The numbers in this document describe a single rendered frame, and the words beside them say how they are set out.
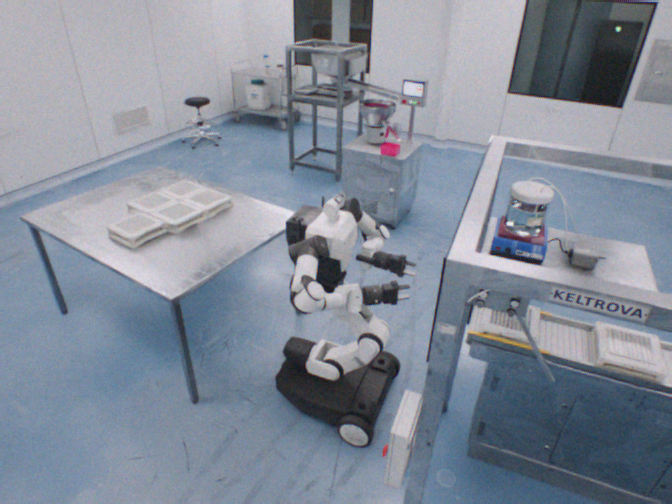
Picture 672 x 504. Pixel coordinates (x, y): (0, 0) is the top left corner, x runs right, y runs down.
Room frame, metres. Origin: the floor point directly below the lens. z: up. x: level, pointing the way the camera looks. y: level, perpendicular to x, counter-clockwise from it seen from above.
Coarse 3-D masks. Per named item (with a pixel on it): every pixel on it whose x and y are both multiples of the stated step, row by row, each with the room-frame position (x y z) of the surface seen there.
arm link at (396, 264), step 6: (384, 252) 1.92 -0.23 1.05; (384, 258) 1.88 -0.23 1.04; (390, 258) 1.89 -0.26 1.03; (396, 258) 1.86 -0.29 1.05; (402, 258) 1.85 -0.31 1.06; (378, 264) 1.88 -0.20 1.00; (384, 264) 1.86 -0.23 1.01; (390, 264) 1.86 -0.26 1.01; (396, 264) 1.85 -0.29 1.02; (402, 264) 1.84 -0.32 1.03; (384, 270) 1.88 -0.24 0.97; (390, 270) 1.86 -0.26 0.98; (396, 270) 1.85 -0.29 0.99; (402, 270) 1.85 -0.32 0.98; (402, 276) 1.85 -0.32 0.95
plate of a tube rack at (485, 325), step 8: (488, 312) 1.62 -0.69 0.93; (536, 312) 1.62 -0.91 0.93; (488, 320) 1.56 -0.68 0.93; (536, 320) 1.57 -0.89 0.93; (480, 328) 1.52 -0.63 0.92; (488, 328) 1.51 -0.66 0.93; (496, 328) 1.51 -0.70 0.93; (504, 328) 1.51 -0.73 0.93; (536, 328) 1.51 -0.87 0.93; (512, 336) 1.47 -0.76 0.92; (520, 336) 1.46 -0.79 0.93; (536, 336) 1.46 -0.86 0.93
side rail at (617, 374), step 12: (468, 336) 1.52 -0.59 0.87; (480, 336) 1.50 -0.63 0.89; (516, 348) 1.44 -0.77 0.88; (552, 360) 1.39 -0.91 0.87; (564, 360) 1.37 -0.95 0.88; (576, 360) 1.36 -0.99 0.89; (600, 372) 1.32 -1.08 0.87; (612, 372) 1.31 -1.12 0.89; (624, 372) 1.30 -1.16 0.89; (648, 384) 1.26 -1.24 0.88; (660, 384) 1.25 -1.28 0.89
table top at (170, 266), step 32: (96, 192) 2.98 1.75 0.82; (128, 192) 3.00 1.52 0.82; (224, 192) 3.04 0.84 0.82; (32, 224) 2.51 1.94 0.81; (64, 224) 2.51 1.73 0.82; (96, 224) 2.52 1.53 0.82; (224, 224) 2.56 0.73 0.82; (256, 224) 2.57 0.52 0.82; (96, 256) 2.15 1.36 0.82; (128, 256) 2.16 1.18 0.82; (160, 256) 2.17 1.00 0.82; (192, 256) 2.18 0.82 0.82; (224, 256) 2.19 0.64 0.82; (160, 288) 1.87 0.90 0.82; (192, 288) 1.90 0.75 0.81
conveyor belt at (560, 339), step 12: (480, 312) 1.70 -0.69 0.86; (540, 324) 1.62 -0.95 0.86; (552, 324) 1.63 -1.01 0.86; (540, 336) 1.54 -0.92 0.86; (552, 336) 1.55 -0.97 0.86; (564, 336) 1.55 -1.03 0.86; (576, 336) 1.55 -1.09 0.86; (588, 336) 1.55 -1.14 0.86; (540, 348) 1.47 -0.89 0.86; (552, 348) 1.47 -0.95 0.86; (564, 348) 1.47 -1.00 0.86; (576, 348) 1.47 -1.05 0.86; (588, 348) 1.47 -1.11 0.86; (588, 360) 1.40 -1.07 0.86
